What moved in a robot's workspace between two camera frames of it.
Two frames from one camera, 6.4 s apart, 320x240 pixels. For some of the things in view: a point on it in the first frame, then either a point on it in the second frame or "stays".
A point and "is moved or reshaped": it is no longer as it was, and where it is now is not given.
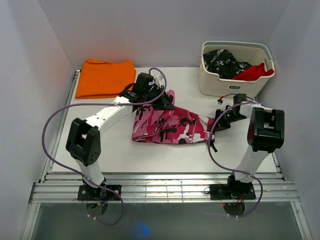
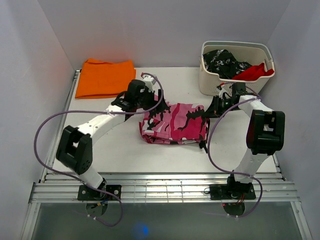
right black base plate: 221,192 stays
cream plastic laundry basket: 212,84 stays
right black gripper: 220,125 → 213,111
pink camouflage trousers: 176,126 is moved or reshaped
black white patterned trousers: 223,62 stays
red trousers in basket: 254,73 stays
